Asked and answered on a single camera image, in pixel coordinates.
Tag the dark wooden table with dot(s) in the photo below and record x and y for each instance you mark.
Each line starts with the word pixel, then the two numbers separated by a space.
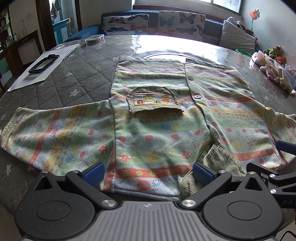
pixel 25 46

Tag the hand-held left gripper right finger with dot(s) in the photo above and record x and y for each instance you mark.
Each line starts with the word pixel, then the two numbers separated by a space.
pixel 203 174

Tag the wooden display cabinet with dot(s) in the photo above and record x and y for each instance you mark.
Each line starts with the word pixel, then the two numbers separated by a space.
pixel 5 23

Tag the butterfly print cushion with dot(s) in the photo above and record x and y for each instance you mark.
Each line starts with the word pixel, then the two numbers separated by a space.
pixel 180 23
pixel 124 24

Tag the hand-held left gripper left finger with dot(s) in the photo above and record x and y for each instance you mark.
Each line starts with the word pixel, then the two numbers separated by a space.
pixel 93 174

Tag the colourful pinwheel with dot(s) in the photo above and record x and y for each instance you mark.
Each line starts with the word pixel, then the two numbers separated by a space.
pixel 254 14

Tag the clear plastic box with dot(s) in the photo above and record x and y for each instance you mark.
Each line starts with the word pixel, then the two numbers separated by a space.
pixel 94 39

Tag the plush toy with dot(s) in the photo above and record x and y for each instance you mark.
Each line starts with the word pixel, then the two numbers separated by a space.
pixel 276 51

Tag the grey pillow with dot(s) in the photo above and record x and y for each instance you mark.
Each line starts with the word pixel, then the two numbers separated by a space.
pixel 235 38

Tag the striped patterned knit cardigan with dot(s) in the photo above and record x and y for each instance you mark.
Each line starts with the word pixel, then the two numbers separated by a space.
pixel 148 129

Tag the beige and pink cloth pile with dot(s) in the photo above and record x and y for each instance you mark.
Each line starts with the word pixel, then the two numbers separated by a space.
pixel 275 74

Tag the dark wooden door frame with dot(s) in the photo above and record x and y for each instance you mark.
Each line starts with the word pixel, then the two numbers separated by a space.
pixel 44 20

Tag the blue painted cabinet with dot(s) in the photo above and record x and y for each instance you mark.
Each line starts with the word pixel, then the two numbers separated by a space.
pixel 62 30

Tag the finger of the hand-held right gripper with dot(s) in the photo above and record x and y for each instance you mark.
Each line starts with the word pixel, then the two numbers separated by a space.
pixel 285 146
pixel 261 168

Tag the black rectangular frame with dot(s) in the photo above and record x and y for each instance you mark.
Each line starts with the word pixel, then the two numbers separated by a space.
pixel 32 70

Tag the white paper sheet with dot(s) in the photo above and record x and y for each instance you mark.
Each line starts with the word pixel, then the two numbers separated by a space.
pixel 34 79

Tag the green plastic item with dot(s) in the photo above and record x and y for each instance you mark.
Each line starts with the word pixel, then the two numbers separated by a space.
pixel 241 52

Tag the blue sofa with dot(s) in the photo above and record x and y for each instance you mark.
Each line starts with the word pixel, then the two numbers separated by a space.
pixel 79 34

